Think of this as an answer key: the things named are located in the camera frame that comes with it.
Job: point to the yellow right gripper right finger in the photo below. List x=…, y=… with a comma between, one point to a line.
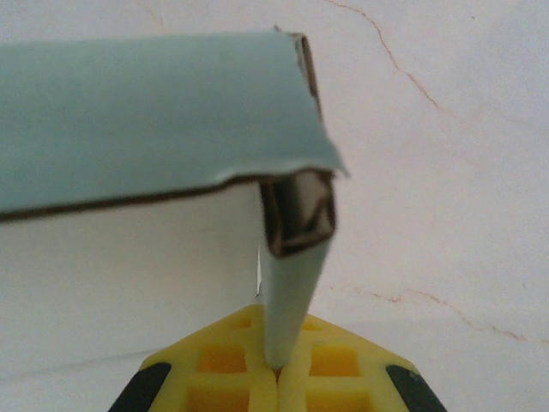
x=343, y=373

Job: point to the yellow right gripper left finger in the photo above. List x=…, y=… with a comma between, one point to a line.
x=214, y=365

